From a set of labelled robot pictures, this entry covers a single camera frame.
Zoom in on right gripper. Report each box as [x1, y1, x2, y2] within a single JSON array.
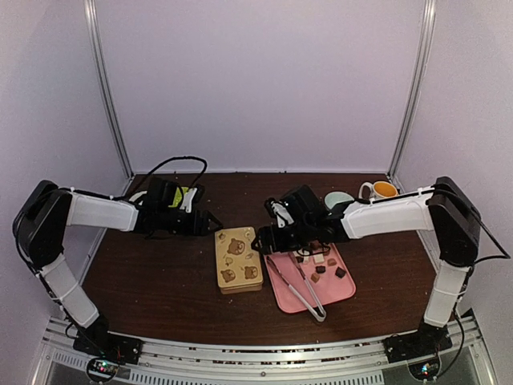
[[251, 218, 316, 256]]

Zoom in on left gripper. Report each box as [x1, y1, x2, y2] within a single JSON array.
[[159, 206, 224, 237]]

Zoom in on beige bear tin lid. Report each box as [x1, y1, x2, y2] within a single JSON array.
[[214, 227, 264, 289]]

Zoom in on metal tongs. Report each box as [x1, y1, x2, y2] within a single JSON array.
[[265, 256, 327, 322]]

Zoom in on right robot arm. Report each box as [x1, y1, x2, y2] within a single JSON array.
[[240, 173, 512, 356]]

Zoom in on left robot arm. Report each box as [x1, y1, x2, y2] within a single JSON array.
[[12, 177, 223, 356]]

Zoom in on dark square chocolate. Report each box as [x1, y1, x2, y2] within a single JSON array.
[[335, 267, 347, 279]]

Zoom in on green bowl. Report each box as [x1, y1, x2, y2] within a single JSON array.
[[168, 186, 189, 208]]

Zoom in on beige tin box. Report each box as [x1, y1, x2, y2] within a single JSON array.
[[220, 284, 263, 294]]

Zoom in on pink tray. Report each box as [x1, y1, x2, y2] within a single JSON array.
[[265, 244, 356, 314]]

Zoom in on small white black bowl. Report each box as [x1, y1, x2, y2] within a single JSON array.
[[128, 191, 147, 203]]

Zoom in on light blue bowl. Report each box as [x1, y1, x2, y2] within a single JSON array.
[[324, 191, 354, 209]]

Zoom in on white mug yellow inside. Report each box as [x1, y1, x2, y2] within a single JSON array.
[[358, 180, 399, 200]]

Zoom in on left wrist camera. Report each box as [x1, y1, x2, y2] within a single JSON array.
[[180, 184, 205, 213]]

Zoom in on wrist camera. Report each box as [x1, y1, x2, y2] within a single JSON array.
[[180, 184, 205, 213], [264, 198, 294, 229]]

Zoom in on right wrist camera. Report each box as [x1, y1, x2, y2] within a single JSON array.
[[264, 198, 294, 229]]

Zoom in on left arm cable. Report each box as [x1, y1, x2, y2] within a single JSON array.
[[131, 156, 208, 201]]

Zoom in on front aluminium rail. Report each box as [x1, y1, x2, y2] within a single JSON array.
[[29, 317, 498, 384]]

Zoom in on left aluminium frame post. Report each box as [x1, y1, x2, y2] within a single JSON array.
[[83, 0, 134, 179]]

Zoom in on aluminium frame post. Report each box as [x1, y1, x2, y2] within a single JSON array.
[[387, 0, 437, 180], [83, 0, 134, 179]]

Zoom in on right aluminium frame post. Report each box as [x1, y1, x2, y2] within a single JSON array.
[[387, 0, 437, 180]]

